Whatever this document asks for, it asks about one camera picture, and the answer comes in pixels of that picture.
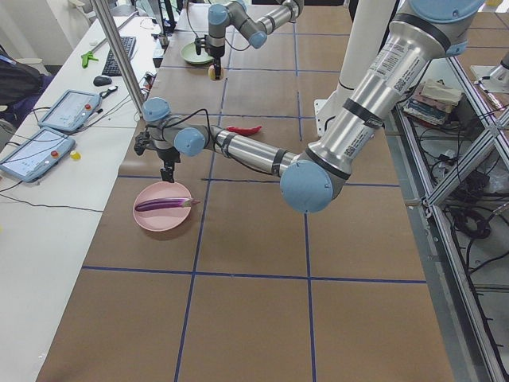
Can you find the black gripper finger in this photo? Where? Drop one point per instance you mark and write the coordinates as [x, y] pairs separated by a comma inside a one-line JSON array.
[[164, 173], [170, 167], [217, 70]]

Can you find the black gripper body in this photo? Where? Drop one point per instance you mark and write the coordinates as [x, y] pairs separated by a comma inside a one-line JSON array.
[[168, 154], [216, 52]]

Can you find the pink green peach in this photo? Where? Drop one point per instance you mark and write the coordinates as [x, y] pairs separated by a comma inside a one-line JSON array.
[[210, 68]]

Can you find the purple eggplant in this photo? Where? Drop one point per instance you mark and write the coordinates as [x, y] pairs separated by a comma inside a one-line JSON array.
[[166, 203]]

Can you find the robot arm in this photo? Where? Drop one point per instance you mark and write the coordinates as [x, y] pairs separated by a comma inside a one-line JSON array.
[[255, 32], [419, 32]]

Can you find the green plate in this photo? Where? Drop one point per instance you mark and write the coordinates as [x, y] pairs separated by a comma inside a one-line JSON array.
[[191, 56]]

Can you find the pink plate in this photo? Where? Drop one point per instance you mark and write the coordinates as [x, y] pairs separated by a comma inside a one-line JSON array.
[[162, 219]]

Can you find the red chili pepper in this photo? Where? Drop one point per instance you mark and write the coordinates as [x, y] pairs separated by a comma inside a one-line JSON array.
[[243, 131]]

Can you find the yellow small object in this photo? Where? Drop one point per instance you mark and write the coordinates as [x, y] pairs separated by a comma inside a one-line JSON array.
[[75, 155]]

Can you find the black computer mouse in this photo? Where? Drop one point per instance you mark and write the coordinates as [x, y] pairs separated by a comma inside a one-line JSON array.
[[102, 80]]

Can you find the far teach pendant tablet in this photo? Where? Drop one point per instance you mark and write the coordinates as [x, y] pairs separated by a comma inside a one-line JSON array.
[[70, 111]]

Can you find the teach pendant tablet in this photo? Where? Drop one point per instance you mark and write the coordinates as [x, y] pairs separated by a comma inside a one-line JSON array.
[[37, 155], [70, 111]]

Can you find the green plastic clamp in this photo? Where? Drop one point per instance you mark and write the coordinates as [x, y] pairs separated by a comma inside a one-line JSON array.
[[87, 57]]

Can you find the near teach pendant tablet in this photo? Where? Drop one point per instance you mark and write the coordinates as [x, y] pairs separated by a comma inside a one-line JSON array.
[[37, 155]]

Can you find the person in dark clothes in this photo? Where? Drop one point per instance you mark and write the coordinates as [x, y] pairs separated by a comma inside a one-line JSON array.
[[21, 88]]

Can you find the stack of books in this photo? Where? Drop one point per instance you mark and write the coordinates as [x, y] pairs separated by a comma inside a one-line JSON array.
[[432, 102]]

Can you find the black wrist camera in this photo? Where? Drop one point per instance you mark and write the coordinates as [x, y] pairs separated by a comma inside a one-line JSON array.
[[201, 45], [141, 143]]

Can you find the aluminium frame post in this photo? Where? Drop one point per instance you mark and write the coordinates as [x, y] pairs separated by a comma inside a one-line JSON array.
[[109, 27]]

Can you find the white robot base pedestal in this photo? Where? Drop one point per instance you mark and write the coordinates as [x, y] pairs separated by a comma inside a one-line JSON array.
[[367, 37]]

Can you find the aluminium frame rail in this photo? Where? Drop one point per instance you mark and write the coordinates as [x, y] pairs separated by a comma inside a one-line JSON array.
[[457, 177]]

